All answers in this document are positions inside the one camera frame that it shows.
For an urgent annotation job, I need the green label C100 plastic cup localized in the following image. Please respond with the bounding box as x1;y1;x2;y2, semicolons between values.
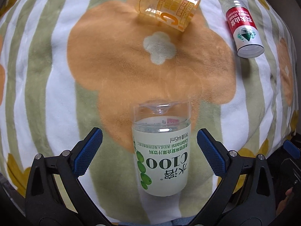
132;101;191;197

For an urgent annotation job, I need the red label plastic cup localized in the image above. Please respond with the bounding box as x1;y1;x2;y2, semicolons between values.
222;0;264;59

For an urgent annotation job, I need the orange transparent plastic cup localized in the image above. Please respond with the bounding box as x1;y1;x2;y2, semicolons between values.
135;0;201;32

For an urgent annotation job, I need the person's right hand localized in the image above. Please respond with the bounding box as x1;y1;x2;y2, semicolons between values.
276;187;293;217

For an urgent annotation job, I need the striped floral fleece blanket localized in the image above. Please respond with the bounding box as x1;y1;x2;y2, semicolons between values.
1;0;300;224

